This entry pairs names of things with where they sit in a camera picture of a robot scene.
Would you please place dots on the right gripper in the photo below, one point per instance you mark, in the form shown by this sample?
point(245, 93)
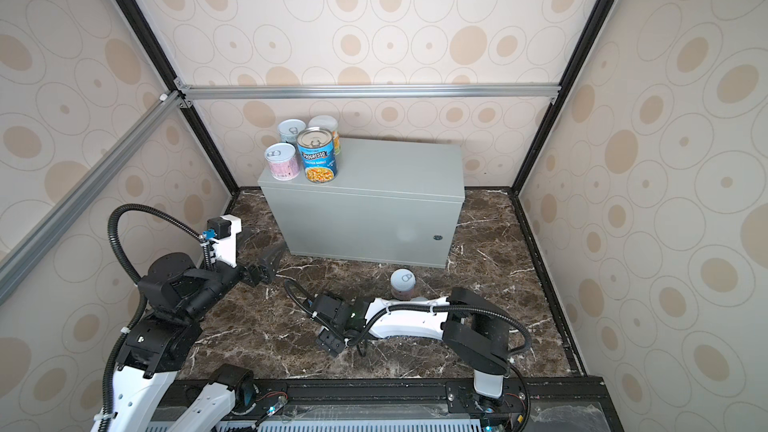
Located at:
point(327, 345)

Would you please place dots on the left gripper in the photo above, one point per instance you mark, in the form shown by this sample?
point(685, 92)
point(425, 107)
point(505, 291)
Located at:
point(268, 268)

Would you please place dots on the pink label white-lid can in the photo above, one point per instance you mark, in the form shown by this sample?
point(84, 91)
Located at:
point(282, 161)

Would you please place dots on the blue label can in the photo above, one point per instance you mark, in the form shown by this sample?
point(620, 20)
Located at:
point(317, 151)

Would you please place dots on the teal label white-lid can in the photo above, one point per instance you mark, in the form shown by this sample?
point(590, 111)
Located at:
point(290, 129)

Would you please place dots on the green orange label can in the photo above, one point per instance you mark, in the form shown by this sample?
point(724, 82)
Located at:
point(329, 123)

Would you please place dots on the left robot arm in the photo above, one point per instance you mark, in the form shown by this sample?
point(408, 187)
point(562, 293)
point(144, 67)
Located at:
point(152, 350)

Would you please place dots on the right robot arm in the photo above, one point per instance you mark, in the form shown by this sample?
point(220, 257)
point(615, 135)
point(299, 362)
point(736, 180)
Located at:
point(481, 334)

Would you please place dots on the pink can near cabinet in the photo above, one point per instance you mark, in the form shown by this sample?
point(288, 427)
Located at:
point(403, 284)

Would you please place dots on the grey metal cabinet box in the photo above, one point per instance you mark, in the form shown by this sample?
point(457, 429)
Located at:
point(392, 202)

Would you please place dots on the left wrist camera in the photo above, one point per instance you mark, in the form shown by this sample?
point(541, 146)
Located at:
point(220, 239)

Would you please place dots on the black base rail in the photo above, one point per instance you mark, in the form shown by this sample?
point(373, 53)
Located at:
point(233, 400)

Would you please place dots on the left diagonal aluminium rail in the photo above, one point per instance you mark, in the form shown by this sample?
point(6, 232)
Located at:
point(18, 264)

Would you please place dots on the horizontal aluminium rail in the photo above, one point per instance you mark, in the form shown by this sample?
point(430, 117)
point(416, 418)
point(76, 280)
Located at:
point(375, 91)

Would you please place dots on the left black corner post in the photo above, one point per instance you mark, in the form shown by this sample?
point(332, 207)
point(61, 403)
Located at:
point(153, 49)

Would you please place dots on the black corner post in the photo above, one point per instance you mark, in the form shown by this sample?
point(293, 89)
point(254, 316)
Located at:
point(153, 49)
point(594, 25)

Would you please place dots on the right black corner post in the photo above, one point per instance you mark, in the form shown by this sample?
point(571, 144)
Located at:
point(594, 25)

